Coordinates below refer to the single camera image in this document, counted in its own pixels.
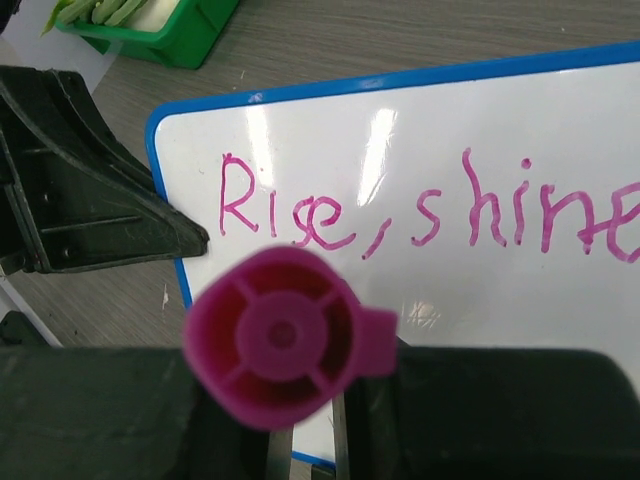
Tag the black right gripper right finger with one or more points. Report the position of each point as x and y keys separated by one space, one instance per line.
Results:
x=493 y=413

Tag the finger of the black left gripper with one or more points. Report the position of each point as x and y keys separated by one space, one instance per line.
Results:
x=73 y=198

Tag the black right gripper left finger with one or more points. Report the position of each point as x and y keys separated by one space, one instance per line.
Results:
x=131 y=413

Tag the white red-tipped whiteboard marker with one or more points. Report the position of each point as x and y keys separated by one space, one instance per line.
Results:
x=280 y=335

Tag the blue-framed whiteboard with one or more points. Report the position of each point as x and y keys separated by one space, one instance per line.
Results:
x=488 y=205

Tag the green toy bean bundle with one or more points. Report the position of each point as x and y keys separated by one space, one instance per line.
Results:
x=111 y=13

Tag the green plastic vegetable tray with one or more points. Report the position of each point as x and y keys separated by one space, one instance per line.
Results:
x=184 y=41

